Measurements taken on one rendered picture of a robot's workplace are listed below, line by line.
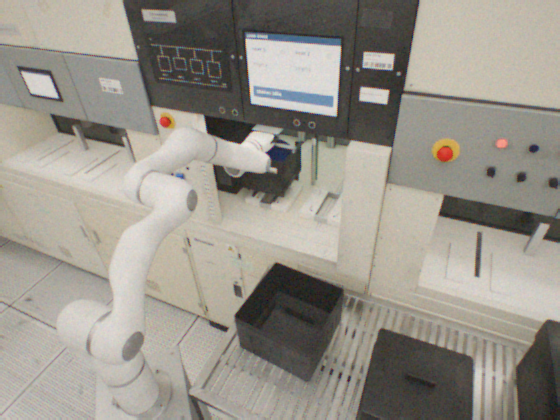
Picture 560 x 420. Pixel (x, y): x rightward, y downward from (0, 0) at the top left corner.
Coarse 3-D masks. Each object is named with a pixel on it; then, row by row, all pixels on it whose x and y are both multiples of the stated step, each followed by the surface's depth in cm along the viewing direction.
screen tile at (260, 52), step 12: (252, 48) 106; (264, 48) 104; (276, 48) 103; (288, 48) 101; (264, 60) 106; (276, 60) 105; (288, 60) 103; (252, 72) 110; (264, 72) 109; (276, 72) 107; (288, 72) 105; (276, 84) 109; (288, 84) 108
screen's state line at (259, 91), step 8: (256, 88) 113; (264, 88) 112; (272, 88) 111; (256, 96) 115; (264, 96) 113; (272, 96) 112; (280, 96) 111; (288, 96) 110; (296, 96) 109; (304, 96) 108; (312, 96) 107; (320, 96) 106; (328, 96) 105; (320, 104) 107; (328, 104) 106
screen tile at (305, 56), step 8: (296, 48) 100; (304, 48) 99; (296, 56) 102; (304, 56) 101; (312, 56) 100; (320, 56) 99; (304, 64) 102; (312, 64) 101; (320, 64) 100; (328, 64) 99; (296, 72) 104; (328, 72) 101; (296, 80) 106; (304, 80) 105; (312, 80) 104; (320, 80) 103; (328, 80) 102; (312, 88) 105; (320, 88) 104; (328, 88) 103
